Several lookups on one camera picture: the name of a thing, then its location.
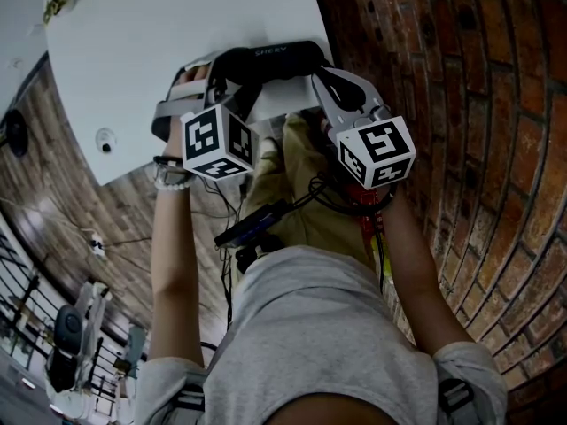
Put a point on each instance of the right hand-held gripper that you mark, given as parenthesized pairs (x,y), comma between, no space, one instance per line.
(376,149)

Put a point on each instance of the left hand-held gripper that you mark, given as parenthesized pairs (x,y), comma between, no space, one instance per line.
(204,135)

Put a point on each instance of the person's left forearm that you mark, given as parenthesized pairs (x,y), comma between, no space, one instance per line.
(173,259)

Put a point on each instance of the person's right forearm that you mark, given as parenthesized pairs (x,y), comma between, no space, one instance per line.
(421,281)

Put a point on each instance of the person's left hand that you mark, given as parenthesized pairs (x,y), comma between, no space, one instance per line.
(196,74)

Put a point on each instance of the white shoe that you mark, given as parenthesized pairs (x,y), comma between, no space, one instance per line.
(268,146)

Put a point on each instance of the white table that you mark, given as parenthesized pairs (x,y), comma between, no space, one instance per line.
(177,25)

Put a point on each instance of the black wrist band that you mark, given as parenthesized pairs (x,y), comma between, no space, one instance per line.
(168,162)

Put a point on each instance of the person's khaki trousers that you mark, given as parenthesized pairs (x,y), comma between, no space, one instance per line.
(305,219)

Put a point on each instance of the black device with blue label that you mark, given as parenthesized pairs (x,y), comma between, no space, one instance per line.
(252,226)

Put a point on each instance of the black waist clip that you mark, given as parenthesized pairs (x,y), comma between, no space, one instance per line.
(257,252)

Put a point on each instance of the small yellow-green object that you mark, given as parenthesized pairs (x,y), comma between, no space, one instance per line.
(383,259)

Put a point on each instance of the small potted green plant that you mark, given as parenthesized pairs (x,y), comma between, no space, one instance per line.
(57,0)

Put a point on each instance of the white power strip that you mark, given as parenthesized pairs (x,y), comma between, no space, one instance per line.
(96,247)

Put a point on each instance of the black standing fan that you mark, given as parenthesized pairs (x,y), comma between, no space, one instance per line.
(15,133)

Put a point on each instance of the person's grey t-shirt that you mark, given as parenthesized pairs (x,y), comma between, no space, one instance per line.
(319,334)

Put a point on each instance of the black metal railing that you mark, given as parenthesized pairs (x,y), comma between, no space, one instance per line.
(22,290)

